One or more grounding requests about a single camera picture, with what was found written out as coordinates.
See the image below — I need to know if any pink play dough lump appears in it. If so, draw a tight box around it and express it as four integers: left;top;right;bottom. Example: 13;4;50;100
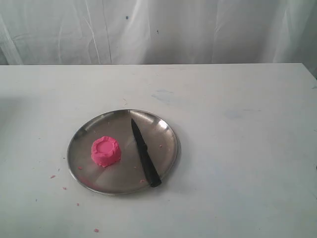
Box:
91;136;121;168

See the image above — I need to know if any black knife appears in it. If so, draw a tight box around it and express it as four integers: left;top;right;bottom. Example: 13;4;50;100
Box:
131;119;161;187

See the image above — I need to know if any white backdrop curtain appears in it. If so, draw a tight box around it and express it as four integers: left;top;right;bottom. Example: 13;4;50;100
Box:
0;0;317;68

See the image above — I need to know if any round steel plate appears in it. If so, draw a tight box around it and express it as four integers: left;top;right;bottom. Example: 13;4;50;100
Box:
67;109;179;195

